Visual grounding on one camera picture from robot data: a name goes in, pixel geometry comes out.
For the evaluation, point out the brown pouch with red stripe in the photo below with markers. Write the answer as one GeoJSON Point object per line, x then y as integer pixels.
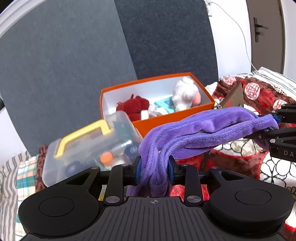
{"type": "Point", "coordinates": [235, 97]}

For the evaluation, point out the grey striped cloth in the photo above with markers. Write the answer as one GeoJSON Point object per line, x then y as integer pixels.
{"type": "Point", "coordinates": [8, 197]}

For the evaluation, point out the bottle with dark blue cap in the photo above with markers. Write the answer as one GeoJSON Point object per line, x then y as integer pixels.
{"type": "Point", "coordinates": [71, 168]}
{"type": "Point", "coordinates": [132, 150]}

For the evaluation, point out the dark grey headboard panel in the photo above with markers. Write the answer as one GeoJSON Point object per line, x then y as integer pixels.
{"type": "Point", "coordinates": [166, 41]}

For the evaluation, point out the bottle with orange cap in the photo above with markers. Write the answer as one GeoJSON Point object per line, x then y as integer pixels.
{"type": "Point", "coordinates": [106, 158]}

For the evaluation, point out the teal orange plaid cloth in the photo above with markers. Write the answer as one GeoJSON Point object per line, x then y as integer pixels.
{"type": "Point", "coordinates": [25, 176]}

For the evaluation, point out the red plush toy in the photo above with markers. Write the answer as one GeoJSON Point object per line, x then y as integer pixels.
{"type": "Point", "coordinates": [134, 106]}

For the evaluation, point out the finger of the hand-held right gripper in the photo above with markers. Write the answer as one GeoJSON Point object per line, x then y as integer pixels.
{"type": "Point", "coordinates": [288, 114]}
{"type": "Point", "coordinates": [277, 135]}

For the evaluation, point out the white bottle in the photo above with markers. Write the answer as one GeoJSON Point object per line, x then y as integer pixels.
{"type": "Point", "coordinates": [120, 161]}

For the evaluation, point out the red floral printed blanket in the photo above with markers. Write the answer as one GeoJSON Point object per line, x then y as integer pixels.
{"type": "Point", "coordinates": [245, 162]}

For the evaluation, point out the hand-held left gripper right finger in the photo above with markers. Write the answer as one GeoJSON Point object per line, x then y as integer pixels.
{"type": "Point", "coordinates": [171, 170]}

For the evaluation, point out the white plush toy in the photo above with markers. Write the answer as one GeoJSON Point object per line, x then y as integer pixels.
{"type": "Point", "coordinates": [185, 92]}

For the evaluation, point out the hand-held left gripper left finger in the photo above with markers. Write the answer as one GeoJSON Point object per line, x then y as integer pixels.
{"type": "Point", "coordinates": [138, 171]}

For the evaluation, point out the orange cardboard box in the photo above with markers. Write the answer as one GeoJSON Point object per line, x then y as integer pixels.
{"type": "Point", "coordinates": [141, 127]}

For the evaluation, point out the striped bed sheet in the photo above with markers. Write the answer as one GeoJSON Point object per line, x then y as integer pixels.
{"type": "Point", "coordinates": [275, 77]}

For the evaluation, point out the purple towel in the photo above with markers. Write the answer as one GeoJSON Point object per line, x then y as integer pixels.
{"type": "Point", "coordinates": [196, 129]}

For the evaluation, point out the light grey headboard panel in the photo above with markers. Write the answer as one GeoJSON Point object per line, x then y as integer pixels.
{"type": "Point", "coordinates": [57, 58]}

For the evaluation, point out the brown door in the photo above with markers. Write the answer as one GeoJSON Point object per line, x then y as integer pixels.
{"type": "Point", "coordinates": [270, 46]}

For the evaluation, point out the white wall plug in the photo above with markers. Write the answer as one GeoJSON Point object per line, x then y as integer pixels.
{"type": "Point", "coordinates": [209, 4]}

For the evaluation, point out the clear plastic storage box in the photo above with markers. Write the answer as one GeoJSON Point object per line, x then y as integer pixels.
{"type": "Point", "coordinates": [81, 143]}

